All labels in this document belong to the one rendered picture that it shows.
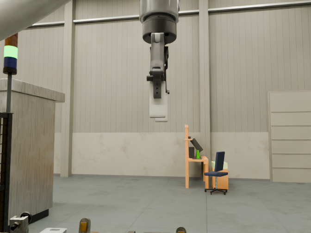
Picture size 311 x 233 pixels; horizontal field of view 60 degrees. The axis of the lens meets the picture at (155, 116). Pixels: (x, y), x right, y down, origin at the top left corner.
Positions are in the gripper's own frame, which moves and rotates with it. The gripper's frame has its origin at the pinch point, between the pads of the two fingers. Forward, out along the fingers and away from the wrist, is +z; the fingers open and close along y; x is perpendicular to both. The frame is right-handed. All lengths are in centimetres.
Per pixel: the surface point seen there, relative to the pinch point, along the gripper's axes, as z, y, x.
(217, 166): 75, 620, -105
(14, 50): -45, 87, 88
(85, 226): 37, 40, 29
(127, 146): 37, 905, 168
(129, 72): -233, 906, 163
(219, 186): 140, 709, -123
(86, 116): -75, 923, 329
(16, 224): 25.7, 7.0, 35.1
